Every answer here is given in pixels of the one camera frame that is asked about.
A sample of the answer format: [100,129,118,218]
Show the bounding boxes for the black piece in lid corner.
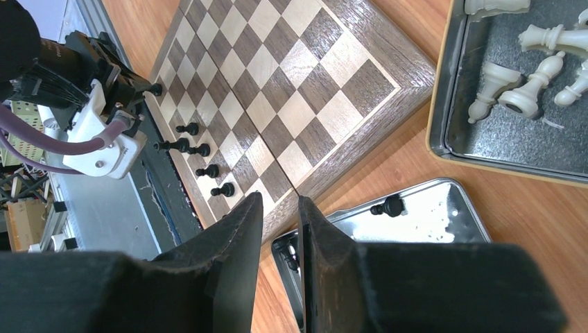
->
[274,242,300,273]

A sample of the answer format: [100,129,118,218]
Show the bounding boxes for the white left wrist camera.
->
[62,79,147,179]

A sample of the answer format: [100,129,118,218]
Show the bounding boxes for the white bishop in tin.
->
[498,51,566,119]

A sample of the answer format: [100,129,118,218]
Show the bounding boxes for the white chess piece in tin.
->
[467,62,522,124]

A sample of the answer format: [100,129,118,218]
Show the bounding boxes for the black pawn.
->
[195,164,220,178]
[370,194,405,218]
[187,144,211,157]
[210,182,235,197]

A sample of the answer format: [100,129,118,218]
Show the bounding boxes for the black chess piece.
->
[175,122,200,136]
[153,137,191,153]
[147,83,163,96]

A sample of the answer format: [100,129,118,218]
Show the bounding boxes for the white queen in tin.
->
[518,24,587,58]

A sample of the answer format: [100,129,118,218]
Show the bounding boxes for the white pawn in tin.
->
[554,69,587,107]

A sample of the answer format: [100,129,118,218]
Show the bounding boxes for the wooden chess board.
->
[147,0,434,239]

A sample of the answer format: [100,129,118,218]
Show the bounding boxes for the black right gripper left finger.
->
[151,192,263,332]

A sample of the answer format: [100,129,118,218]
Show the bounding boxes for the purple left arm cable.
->
[0,103,130,176]

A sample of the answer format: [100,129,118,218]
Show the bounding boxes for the gold tin with white pieces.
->
[427,1,587,187]

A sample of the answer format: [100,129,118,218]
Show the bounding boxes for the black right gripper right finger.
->
[298,196,460,332]

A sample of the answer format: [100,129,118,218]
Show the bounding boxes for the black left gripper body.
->
[64,31,152,130]

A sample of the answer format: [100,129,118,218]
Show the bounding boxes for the silver tin lid black pieces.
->
[270,178,491,332]

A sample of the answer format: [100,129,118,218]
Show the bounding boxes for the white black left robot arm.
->
[1,1,162,130]

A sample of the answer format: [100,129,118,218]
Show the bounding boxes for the black pawn in lid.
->
[370,194,405,218]

